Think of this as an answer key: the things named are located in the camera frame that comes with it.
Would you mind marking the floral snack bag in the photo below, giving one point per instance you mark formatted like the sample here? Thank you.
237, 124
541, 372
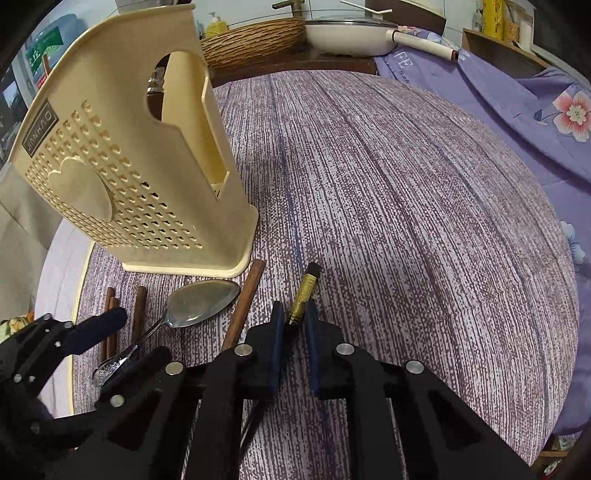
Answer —
14, 323

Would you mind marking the pale lilac table cloth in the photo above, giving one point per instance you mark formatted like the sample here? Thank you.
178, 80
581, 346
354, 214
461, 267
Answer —
60, 277

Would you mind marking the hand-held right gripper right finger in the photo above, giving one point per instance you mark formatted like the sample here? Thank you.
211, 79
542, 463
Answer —
311, 355

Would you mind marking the silver metal utensil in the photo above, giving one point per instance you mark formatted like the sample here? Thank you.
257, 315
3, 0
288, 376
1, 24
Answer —
154, 85

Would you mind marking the woven basket sink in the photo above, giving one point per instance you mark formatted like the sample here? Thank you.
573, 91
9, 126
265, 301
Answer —
258, 44

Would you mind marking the brass faucet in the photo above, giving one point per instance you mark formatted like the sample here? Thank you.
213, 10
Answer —
288, 5

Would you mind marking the light wooden cabinet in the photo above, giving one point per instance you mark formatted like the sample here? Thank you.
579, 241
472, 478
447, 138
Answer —
489, 50

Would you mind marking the black gold chopstick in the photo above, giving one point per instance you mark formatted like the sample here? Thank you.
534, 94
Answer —
302, 295

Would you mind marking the grey water dispenser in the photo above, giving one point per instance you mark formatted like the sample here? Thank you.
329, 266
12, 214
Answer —
11, 106

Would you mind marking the glass jar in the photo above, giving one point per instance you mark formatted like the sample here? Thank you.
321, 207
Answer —
512, 27

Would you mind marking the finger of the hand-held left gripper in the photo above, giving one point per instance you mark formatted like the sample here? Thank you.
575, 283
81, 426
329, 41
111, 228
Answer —
99, 325
134, 374

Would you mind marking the cream plastic utensil holder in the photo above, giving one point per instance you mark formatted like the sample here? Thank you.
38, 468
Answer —
138, 194

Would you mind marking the brown white rice cooker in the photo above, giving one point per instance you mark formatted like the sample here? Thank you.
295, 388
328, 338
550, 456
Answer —
415, 14

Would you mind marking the blue water jug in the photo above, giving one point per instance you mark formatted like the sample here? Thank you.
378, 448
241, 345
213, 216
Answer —
51, 41

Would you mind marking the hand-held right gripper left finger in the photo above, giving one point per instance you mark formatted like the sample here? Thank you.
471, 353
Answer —
277, 350

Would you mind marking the white frying pan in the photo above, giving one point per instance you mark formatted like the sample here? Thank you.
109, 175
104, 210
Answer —
346, 41

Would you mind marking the glass pan lid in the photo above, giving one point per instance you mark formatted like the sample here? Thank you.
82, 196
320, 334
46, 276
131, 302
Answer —
351, 22

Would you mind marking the purple floral bedsheet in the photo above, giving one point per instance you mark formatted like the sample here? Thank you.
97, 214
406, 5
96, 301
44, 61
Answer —
531, 138

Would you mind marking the yellow soap bottle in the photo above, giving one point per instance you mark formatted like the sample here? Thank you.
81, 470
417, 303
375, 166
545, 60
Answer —
217, 27

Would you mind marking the white ladle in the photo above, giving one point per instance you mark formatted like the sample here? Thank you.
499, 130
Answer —
364, 7

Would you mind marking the yellow plastic wrap roll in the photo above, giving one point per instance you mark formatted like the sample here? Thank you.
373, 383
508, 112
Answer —
493, 14

